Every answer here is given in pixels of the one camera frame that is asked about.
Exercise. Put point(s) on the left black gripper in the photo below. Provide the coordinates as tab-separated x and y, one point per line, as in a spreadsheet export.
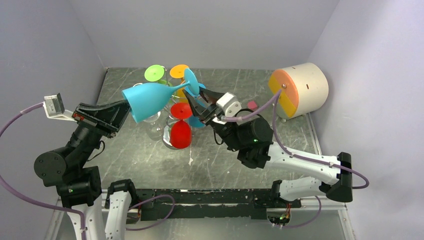
104	118

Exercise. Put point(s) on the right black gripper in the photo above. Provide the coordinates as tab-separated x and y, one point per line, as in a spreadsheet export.
200	109

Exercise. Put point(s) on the blue plastic wine glass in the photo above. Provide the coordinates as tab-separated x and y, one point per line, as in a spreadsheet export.
193	121
147	99

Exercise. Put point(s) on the red plastic wine glass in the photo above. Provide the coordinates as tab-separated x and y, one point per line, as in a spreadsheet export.
181	134

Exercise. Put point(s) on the orange plastic wine glass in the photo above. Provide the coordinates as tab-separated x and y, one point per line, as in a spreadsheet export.
177	72

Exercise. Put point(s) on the clear wine glass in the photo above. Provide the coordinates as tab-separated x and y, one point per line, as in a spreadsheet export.
154	126

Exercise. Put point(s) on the green plastic wine glass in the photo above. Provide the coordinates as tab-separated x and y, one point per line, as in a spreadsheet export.
157	74

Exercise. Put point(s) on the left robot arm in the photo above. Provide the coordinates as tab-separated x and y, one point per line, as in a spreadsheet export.
79	187

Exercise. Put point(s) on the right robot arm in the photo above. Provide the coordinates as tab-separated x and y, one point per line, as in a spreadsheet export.
255	143

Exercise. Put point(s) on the chrome wine glass rack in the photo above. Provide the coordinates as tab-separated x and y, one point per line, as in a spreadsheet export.
169	120

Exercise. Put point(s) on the pink small block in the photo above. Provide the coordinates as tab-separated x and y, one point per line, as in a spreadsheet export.
252	105

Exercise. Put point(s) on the cream cylinder with orange face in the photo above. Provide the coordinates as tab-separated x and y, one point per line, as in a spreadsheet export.
304	89

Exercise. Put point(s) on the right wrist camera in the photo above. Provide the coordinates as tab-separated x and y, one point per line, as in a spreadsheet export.
229	104

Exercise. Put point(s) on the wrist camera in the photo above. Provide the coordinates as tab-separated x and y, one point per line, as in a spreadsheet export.
229	104
54	108

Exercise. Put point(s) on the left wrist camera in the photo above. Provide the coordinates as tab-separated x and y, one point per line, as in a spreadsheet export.
54	108

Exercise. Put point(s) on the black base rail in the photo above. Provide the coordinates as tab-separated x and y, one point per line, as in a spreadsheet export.
253	203

